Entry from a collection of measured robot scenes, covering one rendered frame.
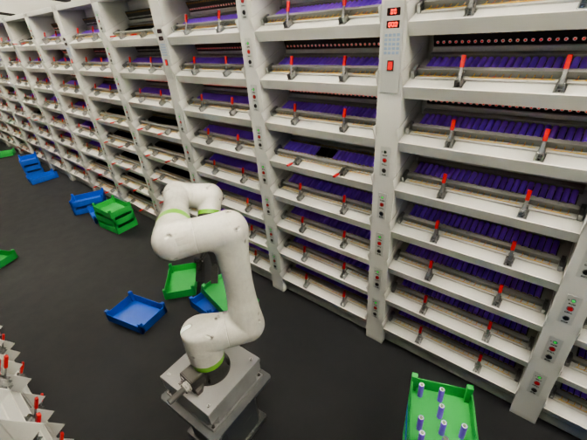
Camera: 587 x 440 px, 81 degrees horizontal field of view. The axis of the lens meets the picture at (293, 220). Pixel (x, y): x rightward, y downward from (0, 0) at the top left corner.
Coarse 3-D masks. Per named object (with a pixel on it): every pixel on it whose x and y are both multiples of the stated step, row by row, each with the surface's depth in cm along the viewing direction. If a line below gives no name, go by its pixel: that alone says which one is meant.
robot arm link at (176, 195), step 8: (168, 184) 139; (176, 184) 137; (184, 184) 140; (192, 184) 141; (168, 192) 132; (176, 192) 131; (184, 192) 135; (168, 200) 124; (176, 200) 123; (184, 200) 128; (168, 208) 113; (176, 208) 113; (184, 208) 118
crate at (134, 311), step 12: (132, 300) 227; (144, 300) 223; (108, 312) 212; (120, 312) 220; (132, 312) 219; (144, 312) 218; (156, 312) 218; (120, 324) 210; (132, 324) 203; (144, 324) 202
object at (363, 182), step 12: (276, 144) 182; (276, 156) 181; (324, 156) 168; (372, 156) 157; (288, 168) 176; (300, 168) 169; (312, 168) 165; (324, 168) 162; (336, 168) 160; (336, 180) 158; (348, 180) 153; (360, 180) 150; (372, 180) 144
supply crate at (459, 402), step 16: (416, 384) 125; (432, 384) 124; (416, 400) 124; (432, 400) 123; (448, 400) 123; (464, 400) 121; (416, 416) 119; (432, 416) 118; (448, 416) 118; (464, 416) 117; (416, 432) 114; (432, 432) 114; (448, 432) 113
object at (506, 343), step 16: (400, 288) 168; (416, 288) 166; (400, 304) 166; (416, 304) 163; (432, 304) 161; (448, 304) 157; (464, 304) 156; (432, 320) 156; (448, 320) 154; (464, 320) 152; (480, 320) 147; (496, 320) 146; (464, 336) 149; (480, 336) 146; (496, 336) 144; (512, 336) 142; (528, 336) 140; (496, 352) 143; (512, 352) 138; (528, 352) 137
